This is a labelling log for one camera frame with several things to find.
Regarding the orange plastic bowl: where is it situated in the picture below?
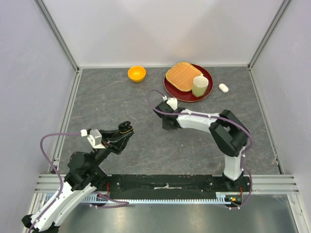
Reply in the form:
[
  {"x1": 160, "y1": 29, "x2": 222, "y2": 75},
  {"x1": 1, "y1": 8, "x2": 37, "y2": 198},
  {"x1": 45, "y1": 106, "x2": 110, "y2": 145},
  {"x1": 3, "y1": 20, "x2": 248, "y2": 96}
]
[{"x1": 127, "y1": 66, "x2": 146, "y2": 83}]

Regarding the black earbud charging case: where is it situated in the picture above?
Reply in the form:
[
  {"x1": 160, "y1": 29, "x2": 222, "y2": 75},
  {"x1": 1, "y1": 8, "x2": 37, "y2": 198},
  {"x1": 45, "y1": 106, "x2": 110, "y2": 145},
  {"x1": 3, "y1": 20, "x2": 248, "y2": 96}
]
[{"x1": 118, "y1": 121, "x2": 133, "y2": 134}]

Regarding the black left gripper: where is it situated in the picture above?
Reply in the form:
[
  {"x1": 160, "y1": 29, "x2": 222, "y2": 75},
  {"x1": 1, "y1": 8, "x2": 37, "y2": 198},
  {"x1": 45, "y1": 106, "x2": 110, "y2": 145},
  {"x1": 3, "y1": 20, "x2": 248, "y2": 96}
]
[{"x1": 88, "y1": 126, "x2": 134, "y2": 170}]

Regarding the pale green cup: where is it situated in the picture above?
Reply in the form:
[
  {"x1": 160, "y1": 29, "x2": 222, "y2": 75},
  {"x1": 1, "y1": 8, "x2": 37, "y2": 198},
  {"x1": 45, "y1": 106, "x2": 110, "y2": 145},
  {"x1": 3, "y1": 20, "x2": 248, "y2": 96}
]
[{"x1": 191, "y1": 76, "x2": 209, "y2": 97}]

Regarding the dark red round tray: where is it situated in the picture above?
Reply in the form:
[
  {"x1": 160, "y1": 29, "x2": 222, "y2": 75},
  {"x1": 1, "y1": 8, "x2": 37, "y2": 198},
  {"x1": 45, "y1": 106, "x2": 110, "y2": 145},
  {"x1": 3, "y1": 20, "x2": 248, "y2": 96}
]
[{"x1": 164, "y1": 64, "x2": 214, "y2": 102}]

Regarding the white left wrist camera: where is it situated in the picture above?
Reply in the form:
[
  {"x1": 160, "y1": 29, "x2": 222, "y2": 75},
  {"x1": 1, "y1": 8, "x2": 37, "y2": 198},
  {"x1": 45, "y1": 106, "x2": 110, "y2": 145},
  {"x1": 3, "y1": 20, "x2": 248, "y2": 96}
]
[{"x1": 87, "y1": 129, "x2": 105, "y2": 149}]

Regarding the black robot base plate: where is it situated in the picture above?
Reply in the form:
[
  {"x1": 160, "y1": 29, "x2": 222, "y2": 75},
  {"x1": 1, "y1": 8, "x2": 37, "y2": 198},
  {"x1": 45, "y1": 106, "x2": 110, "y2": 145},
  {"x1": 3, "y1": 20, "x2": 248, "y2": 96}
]
[{"x1": 97, "y1": 174, "x2": 251, "y2": 199}]

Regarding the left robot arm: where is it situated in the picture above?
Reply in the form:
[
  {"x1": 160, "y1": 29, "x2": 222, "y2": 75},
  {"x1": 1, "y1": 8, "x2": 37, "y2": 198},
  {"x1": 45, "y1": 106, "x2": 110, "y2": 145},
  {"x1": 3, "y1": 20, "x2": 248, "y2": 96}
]
[{"x1": 22, "y1": 121, "x2": 134, "y2": 233}]

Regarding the light blue cable duct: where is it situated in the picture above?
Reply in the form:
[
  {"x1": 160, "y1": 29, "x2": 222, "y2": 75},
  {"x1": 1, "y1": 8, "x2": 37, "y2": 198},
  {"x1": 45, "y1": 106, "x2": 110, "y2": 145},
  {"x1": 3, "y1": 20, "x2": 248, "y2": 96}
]
[{"x1": 81, "y1": 194, "x2": 231, "y2": 205}]

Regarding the woven bamboo tray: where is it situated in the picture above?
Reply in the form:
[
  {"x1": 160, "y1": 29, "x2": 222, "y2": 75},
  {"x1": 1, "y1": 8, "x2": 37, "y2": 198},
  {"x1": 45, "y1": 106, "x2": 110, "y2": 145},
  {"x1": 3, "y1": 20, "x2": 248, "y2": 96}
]
[{"x1": 165, "y1": 62, "x2": 203, "y2": 92}]

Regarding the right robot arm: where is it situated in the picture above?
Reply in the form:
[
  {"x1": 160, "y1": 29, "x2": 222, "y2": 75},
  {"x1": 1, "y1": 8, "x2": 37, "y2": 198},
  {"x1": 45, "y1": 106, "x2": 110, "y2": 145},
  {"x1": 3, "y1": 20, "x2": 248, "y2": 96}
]
[{"x1": 154, "y1": 98, "x2": 252, "y2": 191}]

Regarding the white earbud charging case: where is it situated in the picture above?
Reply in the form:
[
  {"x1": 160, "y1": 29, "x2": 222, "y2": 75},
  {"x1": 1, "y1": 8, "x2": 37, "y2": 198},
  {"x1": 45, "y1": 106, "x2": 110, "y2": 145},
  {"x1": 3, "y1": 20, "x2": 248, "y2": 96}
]
[{"x1": 219, "y1": 83, "x2": 229, "y2": 93}]

